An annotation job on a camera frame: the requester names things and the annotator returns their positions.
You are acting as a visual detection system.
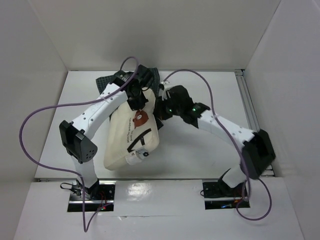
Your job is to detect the dark checked pillowcase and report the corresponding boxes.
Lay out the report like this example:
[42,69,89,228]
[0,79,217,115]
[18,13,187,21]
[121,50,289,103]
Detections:
[95,64,163,132]

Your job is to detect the cream pillow with bear print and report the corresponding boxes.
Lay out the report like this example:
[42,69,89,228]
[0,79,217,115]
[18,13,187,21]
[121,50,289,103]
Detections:
[103,88,160,171]

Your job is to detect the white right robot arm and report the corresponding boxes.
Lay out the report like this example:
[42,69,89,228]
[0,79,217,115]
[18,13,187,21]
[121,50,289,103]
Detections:
[154,83,276,198]

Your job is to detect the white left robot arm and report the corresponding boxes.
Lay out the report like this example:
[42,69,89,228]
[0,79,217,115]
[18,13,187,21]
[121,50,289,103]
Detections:
[59,65,160,200]

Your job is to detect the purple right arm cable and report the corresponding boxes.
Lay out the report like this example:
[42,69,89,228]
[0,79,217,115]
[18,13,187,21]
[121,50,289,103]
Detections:
[162,69,273,221]

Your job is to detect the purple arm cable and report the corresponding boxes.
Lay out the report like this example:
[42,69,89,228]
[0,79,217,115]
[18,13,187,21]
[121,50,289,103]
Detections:
[162,69,273,221]
[19,56,141,233]

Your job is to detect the aluminium frame rail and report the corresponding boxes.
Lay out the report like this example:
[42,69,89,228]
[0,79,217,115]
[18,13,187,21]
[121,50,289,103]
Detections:
[235,69,276,179]

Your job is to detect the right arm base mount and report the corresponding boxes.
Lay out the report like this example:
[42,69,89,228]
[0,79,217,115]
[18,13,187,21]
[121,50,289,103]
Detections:
[200,181,250,210]

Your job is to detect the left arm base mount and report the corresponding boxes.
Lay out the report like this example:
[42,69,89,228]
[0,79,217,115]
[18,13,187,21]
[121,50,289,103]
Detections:
[60,180,116,213]

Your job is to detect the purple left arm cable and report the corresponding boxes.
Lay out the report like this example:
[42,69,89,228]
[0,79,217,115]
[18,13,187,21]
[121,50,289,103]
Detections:
[19,56,141,233]

